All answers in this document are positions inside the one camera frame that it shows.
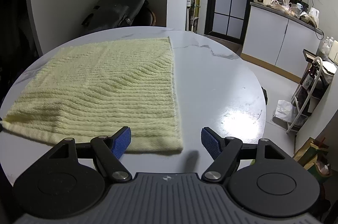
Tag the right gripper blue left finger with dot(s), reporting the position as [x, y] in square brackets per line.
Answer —
[107, 153]

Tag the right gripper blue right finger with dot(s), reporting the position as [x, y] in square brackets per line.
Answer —
[224, 152]

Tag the yellow knitted towel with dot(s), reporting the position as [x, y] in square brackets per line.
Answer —
[95, 89]

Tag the black slipper far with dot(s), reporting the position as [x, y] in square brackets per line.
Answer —
[265, 95]

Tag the white plastic bag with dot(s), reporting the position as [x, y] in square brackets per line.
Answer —
[285, 113]

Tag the white metal rack cart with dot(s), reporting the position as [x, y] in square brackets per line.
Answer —
[315, 81]

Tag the white kitchen cabinet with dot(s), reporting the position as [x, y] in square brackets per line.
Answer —
[275, 41]

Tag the wooden chair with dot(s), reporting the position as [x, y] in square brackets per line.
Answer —
[153, 18]

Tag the black bag on chair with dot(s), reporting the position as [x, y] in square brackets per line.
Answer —
[111, 14]

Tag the white electric kettle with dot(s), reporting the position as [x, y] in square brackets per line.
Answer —
[314, 14]

